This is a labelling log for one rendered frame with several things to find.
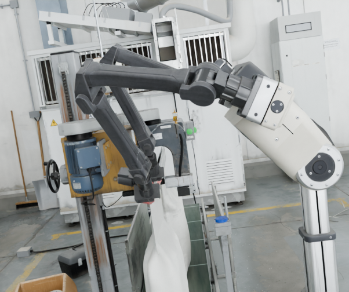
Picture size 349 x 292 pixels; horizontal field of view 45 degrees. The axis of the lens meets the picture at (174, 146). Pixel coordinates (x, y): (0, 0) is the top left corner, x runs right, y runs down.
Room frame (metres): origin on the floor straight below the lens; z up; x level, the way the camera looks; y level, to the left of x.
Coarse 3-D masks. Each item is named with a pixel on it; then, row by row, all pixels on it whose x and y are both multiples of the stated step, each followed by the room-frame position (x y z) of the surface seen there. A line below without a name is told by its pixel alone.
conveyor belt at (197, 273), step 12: (192, 204) 3.87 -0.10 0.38; (192, 216) 3.51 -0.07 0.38; (192, 228) 3.21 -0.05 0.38; (192, 240) 2.95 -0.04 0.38; (192, 252) 2.74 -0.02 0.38; (204, 252) 2.72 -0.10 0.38; (192, 264) 2.55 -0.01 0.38; (204, 264) 2.53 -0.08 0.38; (192, 276) 2.38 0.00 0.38; (204, 276) 2.36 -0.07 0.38; (144, 288) 2.32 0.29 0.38; (192, 288) 2.24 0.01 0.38; (204, 288) 2.22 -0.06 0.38
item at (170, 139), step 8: (168, 120) 2.29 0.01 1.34; (152, 128) 2.09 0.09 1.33; (160, 128) 2.09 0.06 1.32; (168, 128) 2.09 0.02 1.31; (176, 128) 2.09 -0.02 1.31; (168, 136) 2.09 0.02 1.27; (176, 136) 2.09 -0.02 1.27; (184, 136) 2.09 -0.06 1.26; (160, 144) 2.09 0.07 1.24; (168, 144) 2.09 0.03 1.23; (176, 144) 2.09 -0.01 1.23; (184, 144) 2.09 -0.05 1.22; (176, 152) 2.09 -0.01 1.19; (184, 152) 2.09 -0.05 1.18; (176, 160) 2.09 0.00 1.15; (184, 160) 2.09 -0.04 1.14; (176, 168) 2.09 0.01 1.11; (184, 168) 2.09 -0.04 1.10
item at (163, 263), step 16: (160, 192) 2.14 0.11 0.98; (160, 208) 2.00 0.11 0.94; (160, 224) 1.88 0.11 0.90; (160, 240) 1.76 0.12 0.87; (176, 240) 1.86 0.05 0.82; (144, 256) 1.73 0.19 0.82; (160, 256) 1.67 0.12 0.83; (176, 256) 1.70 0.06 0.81; (144, 272) 1.70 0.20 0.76; (160, 272) 1.64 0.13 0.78; (176, 272) 1.64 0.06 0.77; (160, 288) 1.62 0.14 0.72; (176, 288) 1.63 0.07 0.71
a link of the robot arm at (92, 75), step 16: (96, 64) 1.27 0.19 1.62; (208, 64) 1.17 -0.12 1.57; (80, 80) 1.26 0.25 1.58; (96, 80) 1.25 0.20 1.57; (112, 80) 1.24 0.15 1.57; (128, 80) 1.22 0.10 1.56; (144, 80) 1.20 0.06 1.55; (160, 80) 1.18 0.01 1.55; (176, 80) 1.16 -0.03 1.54; (192, 96) 1.15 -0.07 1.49; (208, 96) 1.13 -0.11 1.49
